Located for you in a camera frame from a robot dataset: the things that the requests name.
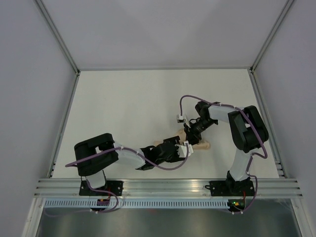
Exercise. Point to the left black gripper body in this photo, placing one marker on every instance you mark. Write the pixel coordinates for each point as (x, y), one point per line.
(173, 157)

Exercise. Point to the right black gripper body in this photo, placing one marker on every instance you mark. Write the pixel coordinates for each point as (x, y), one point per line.
(196, 129)

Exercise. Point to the peach cloth napkin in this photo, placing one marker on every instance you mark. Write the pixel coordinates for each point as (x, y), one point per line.
(202, 145)

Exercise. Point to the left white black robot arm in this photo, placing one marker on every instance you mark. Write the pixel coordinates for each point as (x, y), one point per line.
(97, 153)

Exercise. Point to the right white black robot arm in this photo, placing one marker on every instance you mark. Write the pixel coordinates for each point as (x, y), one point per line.
(249, 134)

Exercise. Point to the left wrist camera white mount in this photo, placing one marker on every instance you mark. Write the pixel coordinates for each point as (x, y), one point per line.
(184, 150)

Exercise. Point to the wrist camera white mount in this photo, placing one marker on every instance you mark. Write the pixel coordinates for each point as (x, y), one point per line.
(184, 150)
(182, 118)

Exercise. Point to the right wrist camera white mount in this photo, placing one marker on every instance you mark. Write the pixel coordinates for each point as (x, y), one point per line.
(182, 118)

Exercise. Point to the white slotted cable duct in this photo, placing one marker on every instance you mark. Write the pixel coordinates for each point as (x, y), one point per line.
(138, 203)

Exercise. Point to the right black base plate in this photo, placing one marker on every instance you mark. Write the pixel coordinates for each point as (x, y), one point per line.
(221, 189)

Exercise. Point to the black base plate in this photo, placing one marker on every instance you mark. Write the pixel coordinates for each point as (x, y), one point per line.
(115, 187)
(221, 189)

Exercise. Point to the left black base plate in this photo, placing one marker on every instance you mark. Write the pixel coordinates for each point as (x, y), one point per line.
(115, 187)

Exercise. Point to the aluminium front rail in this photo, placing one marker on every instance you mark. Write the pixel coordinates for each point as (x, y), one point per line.
(166, 188)

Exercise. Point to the aluminium frame right post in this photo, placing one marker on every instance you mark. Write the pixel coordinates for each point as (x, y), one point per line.
(272, 33)

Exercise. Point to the aluminium frame post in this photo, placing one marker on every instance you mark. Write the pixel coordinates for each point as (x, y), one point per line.
(55, 32)
(272, 33)

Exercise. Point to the aluminium frame left post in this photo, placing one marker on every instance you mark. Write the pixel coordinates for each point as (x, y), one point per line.
(55, 32)

